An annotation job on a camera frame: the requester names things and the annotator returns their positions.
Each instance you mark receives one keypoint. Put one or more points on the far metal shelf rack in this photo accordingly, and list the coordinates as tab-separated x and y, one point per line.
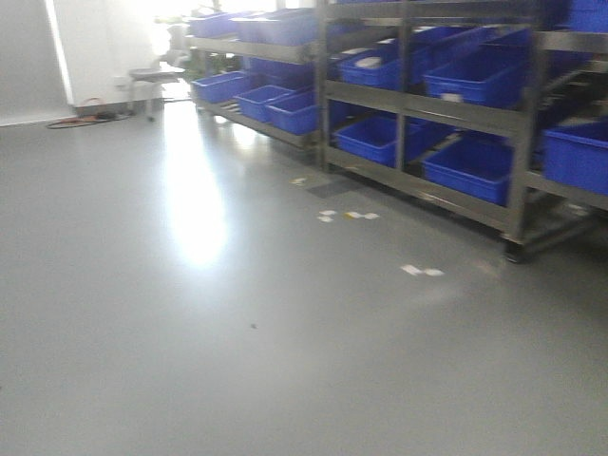
260	72

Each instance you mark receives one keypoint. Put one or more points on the metal shelf rack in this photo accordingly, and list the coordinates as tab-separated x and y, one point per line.
260	72
493	110

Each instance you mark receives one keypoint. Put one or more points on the right metal shelf rack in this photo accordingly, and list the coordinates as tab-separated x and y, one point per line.
493	110

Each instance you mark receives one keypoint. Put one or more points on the grey stool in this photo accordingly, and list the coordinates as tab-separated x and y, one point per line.
153	77

